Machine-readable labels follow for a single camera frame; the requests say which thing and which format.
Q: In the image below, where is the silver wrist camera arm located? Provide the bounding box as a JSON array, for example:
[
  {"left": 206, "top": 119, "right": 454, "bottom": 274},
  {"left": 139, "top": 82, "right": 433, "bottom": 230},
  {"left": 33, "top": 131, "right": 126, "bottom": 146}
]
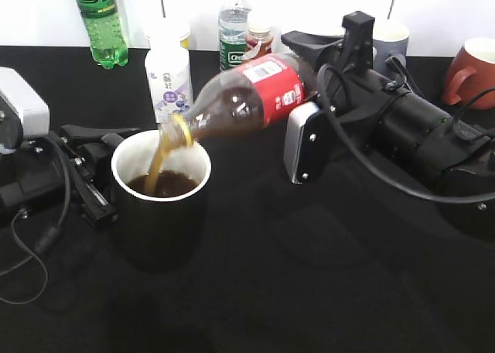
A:
[
  {"left": 283, "top": 101, "right": 333, "bottom": 184},
  {"left": 1, "top": 67, "right": 50, "bottom": 155}
]

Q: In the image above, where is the white blueberry milk carton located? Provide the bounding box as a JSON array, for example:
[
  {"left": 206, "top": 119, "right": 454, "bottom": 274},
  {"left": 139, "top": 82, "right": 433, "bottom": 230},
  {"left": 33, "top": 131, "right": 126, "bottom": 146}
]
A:
[{"left": 144, "top": 18, "right": 193, "bottom": 124}]

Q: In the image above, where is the clear water bottle green label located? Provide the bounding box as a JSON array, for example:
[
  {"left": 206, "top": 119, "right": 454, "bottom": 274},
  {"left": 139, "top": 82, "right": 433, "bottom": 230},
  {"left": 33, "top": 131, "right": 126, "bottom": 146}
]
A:
[{"left": 217, "top": 0, "right": 251, "bottom": 71}]

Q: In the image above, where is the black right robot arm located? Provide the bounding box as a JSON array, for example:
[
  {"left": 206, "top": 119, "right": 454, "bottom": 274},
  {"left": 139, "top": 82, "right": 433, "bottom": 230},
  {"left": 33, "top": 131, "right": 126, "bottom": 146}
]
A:
[{"left": 90, "top": 11, "right": 494, "bottom": 241}]

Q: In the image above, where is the nescafe coffee bottle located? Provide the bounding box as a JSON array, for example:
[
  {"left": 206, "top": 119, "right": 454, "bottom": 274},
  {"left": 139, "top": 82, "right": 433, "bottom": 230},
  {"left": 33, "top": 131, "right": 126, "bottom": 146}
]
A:
[{"left": 241, "top": 9, "right": 274, "bottom": 63}]

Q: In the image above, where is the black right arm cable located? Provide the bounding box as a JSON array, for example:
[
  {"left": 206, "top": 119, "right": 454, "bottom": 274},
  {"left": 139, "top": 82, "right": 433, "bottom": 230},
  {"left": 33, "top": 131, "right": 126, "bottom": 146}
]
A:
[{"left": 316, "top": 50, "right": 495, "bottom": 204}]

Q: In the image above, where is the red ceramic mug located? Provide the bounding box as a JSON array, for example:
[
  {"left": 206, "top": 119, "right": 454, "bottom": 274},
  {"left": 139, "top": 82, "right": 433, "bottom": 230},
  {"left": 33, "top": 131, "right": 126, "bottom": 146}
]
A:
[{"left": 442, "top": 37, "right": 494, "bottom": 105}]

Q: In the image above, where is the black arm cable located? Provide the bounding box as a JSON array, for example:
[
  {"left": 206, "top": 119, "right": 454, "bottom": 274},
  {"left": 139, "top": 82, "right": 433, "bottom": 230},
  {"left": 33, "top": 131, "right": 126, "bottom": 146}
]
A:
[
  {"left": 316, "top": 50, "right": 495, "bottom": 204},
  {"left": 0, "top": 132, "right": 73, "bottom": 306}
]

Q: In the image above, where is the yellow lidded can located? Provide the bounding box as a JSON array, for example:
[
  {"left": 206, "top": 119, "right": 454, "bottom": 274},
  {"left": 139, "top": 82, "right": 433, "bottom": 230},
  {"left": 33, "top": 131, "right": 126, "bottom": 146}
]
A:
[{"left": 177, "top": 20, "right": 191, "bottom": 50}]

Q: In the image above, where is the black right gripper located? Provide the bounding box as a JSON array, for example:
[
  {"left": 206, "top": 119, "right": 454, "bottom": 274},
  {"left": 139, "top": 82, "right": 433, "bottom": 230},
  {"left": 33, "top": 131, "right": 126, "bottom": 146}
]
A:
[{"left": 281, "top": 11, "right": 410, "bottom": 163}]

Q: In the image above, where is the cola bottle red label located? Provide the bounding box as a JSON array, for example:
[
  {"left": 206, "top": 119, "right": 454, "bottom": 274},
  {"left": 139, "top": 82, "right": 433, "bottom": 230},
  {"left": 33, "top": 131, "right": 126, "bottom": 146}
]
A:
[{"left": 160, "top": 53, "right": 316, "bottom": 146}]

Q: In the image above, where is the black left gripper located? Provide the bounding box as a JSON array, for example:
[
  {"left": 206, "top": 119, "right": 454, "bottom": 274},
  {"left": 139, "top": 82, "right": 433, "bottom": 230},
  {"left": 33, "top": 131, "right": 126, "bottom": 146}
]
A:
[{"left": 1, "top": 125, "right": 140, "bottom": 230}]

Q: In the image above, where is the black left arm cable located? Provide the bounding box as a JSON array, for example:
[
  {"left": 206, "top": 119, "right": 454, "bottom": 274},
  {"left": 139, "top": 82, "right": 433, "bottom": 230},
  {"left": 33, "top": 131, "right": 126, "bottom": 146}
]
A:
[{"left": 0, "top": 132, "right": 73, "bottom": 306}]

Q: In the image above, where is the black mug white inside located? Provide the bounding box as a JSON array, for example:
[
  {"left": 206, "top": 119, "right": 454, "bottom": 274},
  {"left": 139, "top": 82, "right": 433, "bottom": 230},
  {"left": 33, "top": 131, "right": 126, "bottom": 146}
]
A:
[{"left": 109, "top": 130, "right": 212, "bottom": 272}]

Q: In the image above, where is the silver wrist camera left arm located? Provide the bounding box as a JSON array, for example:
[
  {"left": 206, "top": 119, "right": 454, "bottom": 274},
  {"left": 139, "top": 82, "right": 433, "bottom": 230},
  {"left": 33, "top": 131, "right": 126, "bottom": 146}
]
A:
[{"left": 1, "top": 67, "right": 50, "bottom": 155}]

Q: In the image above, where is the grey paper cup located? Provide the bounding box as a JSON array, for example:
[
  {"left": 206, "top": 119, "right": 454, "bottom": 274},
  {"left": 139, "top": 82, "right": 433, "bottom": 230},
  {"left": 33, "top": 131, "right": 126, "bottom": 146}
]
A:
[{"left": 373, "top": 19, "right": 410, "bottom": 79}]

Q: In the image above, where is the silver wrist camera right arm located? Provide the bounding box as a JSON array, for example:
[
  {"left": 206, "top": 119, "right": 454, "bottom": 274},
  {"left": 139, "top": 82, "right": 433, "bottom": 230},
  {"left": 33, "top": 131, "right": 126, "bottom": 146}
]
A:
[{"left": 283, "top": 101, "right": 333, "bottom": 184}]

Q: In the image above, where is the green sprite bottle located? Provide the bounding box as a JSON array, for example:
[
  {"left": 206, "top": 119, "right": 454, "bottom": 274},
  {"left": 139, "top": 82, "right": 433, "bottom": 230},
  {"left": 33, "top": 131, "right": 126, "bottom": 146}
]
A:
[{"left": 76, "top": 0, "right": 128, "bottom": 69}]

